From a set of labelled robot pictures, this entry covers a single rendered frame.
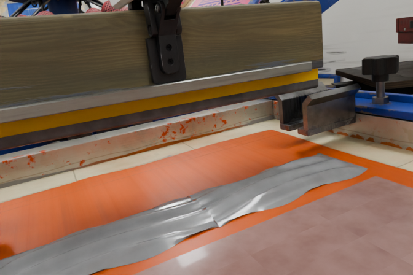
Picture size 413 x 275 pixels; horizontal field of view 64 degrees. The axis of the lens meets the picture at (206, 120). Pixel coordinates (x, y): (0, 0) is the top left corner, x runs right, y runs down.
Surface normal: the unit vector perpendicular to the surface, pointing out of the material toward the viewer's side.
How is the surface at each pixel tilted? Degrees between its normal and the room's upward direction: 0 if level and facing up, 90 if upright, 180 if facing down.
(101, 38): 90
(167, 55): 90
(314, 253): 0
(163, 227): 31
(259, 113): 90
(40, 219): 0
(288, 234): 0
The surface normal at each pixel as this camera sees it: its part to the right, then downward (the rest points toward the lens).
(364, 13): -0.89, 0.21
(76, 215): -0.12, -0.97
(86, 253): 0.15, -0.73
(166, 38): 0.44, 0.15
